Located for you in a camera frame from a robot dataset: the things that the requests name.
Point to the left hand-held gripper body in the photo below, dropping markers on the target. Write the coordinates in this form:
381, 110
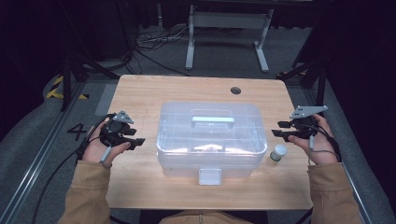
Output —
116, 133

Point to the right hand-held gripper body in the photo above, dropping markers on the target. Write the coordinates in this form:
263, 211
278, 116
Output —
303, 127

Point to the small white-capped bottle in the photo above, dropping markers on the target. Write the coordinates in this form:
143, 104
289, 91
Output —
278, 152

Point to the clear plastic storage box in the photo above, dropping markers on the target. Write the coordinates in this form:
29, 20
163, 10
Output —
211, 140

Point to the person's left hand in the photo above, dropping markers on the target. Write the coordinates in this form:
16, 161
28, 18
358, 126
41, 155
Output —
95, 149

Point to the person's right hand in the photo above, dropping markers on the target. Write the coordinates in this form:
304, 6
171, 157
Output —
323, 149

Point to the black tripod stand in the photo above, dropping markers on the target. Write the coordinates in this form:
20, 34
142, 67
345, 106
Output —
320, 84
67, 81

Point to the person's tan jacket torso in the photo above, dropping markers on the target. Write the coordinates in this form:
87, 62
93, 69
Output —
202, 217

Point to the aluminium floor rail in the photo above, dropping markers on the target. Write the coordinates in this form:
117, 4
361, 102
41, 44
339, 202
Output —
37, 158
353, 189

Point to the grey metal stand frame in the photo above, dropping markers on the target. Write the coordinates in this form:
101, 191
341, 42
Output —
229, 20

